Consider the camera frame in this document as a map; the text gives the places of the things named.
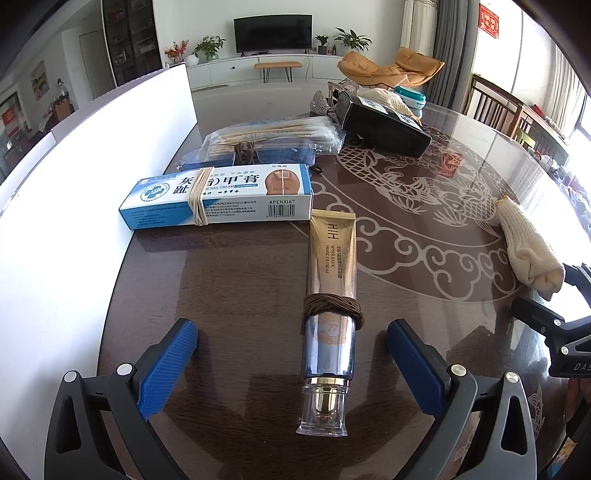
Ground blue and white carton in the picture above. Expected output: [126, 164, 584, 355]
[119, 163, 315, 230]

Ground cream knitted cloth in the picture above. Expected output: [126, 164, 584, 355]
[495, 195, 566, 301]

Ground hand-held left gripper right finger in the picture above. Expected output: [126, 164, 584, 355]
[387, 319, 537, 480]

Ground framed painting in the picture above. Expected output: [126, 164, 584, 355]
[30, 60, 49, 102]

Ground gold cream tube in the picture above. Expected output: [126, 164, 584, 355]
[295, 208, 365, 437]

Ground dark wooden chair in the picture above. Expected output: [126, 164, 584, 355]
[464, 74, 573, 158]

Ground large leafy potted plant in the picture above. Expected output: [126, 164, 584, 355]
[333, 28, 372, 51]

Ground teal and white round device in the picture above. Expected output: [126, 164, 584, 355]
[394, 86, 426, 116]

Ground rimless blue-tinted glasses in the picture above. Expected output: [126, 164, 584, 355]
[177, 140, 320, 170]

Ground red door poster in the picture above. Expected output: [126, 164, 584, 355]
[1, 108, 21, 139]

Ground dark glass display cabinet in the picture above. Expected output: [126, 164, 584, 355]
[100, 0, 155, 86]

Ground orange lounge chair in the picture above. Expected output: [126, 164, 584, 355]
[337, 46, 446, 90]

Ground white door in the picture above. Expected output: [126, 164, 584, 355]
[78, 30, 105, 100]

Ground red wall decoration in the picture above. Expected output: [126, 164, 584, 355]
[479, 4, 502, 40]

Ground black cardboard box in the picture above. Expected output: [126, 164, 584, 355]
[336, 90, 432, 158]

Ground wooden bench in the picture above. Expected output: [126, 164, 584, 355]
[254, 61, 302, 84]

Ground black television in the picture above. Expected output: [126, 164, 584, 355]
[233, 14, 313, 56]

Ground grey curtain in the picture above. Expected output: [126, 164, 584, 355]
[427, 0, 476, 109]

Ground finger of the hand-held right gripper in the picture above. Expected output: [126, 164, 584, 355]
[510, 295, 570, 341]
[562, 262, 591, 308]

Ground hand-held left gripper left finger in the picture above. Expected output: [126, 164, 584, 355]
[44, 318, 199, 480]

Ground cream curtain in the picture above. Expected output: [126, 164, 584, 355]
[399, 0, 439, 58]

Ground bag of cotton swabs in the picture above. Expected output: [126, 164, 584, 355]
[203, 115, 347, 155]

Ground green potted plant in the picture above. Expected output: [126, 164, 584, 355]
[193, 35, 227, 62]

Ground person's right hand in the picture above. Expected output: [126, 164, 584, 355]
[566, 379, 591, 437]

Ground silver sequin bow tie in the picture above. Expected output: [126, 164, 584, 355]
[308, 90, 342, 126]

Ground white board wall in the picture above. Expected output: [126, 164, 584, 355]
[0, 62, 200, 462]

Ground red flowers in vase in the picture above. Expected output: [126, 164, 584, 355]
[165, 39, 190, 65]

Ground white low cabinet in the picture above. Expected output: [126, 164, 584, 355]
[187, 53, 352, 90]

